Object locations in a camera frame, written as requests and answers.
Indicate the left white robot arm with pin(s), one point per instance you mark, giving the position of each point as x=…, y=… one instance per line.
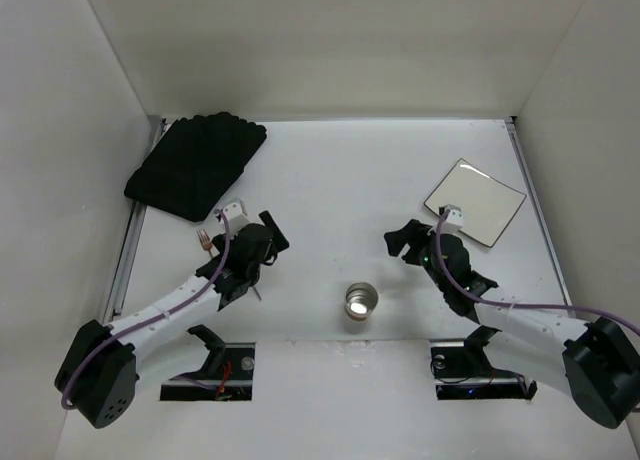
x=106, y=365

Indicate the silver knife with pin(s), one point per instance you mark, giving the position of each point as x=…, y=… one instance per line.
x=257, y=293

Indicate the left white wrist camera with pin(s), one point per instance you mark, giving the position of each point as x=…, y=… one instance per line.
x=236, y=216

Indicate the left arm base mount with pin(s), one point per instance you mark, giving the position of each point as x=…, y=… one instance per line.
x=225, y=375

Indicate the aluminium rail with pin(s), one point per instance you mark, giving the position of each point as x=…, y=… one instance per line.
x=132, y=231
x=511, y=127

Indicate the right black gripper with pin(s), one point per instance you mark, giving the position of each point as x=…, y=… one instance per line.
x=413, y=245

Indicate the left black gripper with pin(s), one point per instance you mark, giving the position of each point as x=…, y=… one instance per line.
x=272, y=230

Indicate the copper fork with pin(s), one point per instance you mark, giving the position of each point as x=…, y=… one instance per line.
x=205, y=242

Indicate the left aluminium rail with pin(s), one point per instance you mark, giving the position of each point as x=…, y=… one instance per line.
x=132, y=231

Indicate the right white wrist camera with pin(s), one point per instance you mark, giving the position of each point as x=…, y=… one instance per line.
x=451, y=218

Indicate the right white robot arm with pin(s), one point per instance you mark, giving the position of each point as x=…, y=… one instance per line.
x=592, y=362

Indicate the white square plate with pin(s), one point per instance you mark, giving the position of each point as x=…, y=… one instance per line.
x=488, y=205

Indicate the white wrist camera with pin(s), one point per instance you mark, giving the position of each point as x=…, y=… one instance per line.
x=451, y=218
x=236, y=216

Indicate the right aluminium rail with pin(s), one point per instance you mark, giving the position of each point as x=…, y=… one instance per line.
x=511, y=127

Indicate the metal cup brown base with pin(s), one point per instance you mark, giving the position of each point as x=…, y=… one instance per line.
x=361, y=299

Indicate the black cloth placemat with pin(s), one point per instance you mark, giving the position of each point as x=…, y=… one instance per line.
x=194, y=164

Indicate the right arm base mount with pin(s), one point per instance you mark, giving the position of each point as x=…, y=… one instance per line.
x=462, y=371

